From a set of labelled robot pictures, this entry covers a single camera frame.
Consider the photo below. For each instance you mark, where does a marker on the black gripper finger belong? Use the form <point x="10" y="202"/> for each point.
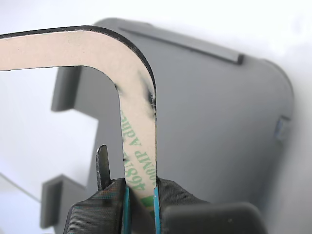
<point x="97" y="217"/>
<point x="207" y="219"/>

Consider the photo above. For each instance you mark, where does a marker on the rectangular frame with adhesive backing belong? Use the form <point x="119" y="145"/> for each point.
<point x="73" y="48"/>

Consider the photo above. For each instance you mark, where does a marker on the gray frame holder with legs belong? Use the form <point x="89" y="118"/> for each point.
<point x="207" y="109"/>

